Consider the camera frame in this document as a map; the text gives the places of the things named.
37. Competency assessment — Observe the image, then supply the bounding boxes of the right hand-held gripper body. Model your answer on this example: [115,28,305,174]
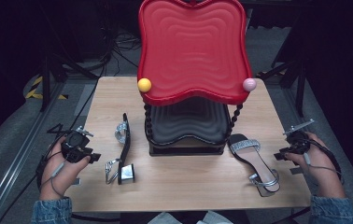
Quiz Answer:
[281,119,318,157]

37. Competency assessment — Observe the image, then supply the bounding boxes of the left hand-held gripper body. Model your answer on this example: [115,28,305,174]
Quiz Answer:
[61,125,95,164]

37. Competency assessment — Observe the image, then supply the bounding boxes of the silver strap sandal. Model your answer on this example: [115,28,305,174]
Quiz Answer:
[227,133,281,198]
[104,112,136,186]

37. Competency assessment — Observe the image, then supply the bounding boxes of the red and black shoe rack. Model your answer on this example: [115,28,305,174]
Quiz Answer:
[136,0,254,157]

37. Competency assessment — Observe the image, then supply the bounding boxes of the person's right hand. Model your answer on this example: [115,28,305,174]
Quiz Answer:
[285,132,346,199]

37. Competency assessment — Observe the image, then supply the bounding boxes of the person's left hand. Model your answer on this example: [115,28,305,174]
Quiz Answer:
[38,136,92,202]

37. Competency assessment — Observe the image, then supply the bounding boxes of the black metal stand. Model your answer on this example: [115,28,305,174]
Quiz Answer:
[257,12,311,119]
[38,27,99,113]

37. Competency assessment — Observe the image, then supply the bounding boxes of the yellow and black floor tape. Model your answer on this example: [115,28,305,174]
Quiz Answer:
[24,75,70,101]

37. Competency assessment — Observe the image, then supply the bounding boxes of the person's light trousers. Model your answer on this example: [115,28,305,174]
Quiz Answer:
[147,210,234,224]

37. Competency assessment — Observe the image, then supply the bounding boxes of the grey cable of right gripper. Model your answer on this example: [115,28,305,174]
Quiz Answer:
[303,152,343,182]

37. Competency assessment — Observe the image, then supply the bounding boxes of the grey cable of gripper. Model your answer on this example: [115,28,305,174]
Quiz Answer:
[303,152,343,182]
[38,161,67,198]

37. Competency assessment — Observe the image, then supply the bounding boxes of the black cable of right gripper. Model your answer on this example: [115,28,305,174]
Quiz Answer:
[302,138,343,185]

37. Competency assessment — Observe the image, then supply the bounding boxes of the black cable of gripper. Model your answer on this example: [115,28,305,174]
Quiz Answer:
[0,132,73,224]
[302,138,343,185]

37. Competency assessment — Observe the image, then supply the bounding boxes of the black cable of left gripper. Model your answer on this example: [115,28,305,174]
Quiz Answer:
[0,132,73,224]

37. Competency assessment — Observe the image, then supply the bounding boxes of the grey cable of left gripper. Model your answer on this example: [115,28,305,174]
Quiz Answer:
[38,161,67,198]

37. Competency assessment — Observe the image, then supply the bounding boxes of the metal floor rail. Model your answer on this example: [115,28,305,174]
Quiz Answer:
[0,82,68,224]

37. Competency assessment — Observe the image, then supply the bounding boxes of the bundle of black floor cables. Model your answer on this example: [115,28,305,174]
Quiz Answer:
[101,27,145,71]

